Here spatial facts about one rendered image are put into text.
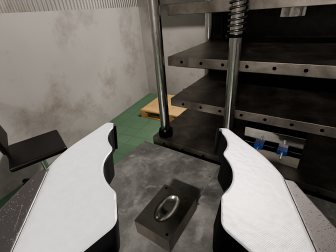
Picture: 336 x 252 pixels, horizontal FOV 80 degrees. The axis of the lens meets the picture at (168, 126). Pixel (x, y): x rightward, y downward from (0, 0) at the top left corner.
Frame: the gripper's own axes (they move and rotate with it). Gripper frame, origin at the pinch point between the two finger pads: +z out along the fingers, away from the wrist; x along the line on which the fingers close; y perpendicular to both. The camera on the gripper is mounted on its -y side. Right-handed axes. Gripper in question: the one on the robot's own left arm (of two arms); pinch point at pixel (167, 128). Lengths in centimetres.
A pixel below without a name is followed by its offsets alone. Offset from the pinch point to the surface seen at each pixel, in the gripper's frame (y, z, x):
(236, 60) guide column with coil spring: 11, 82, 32
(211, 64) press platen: 16, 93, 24
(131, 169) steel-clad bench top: 68, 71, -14
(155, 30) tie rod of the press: 3, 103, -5
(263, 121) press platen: 39, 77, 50
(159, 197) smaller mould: 59, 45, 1
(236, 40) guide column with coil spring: 3, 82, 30
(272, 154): 55, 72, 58
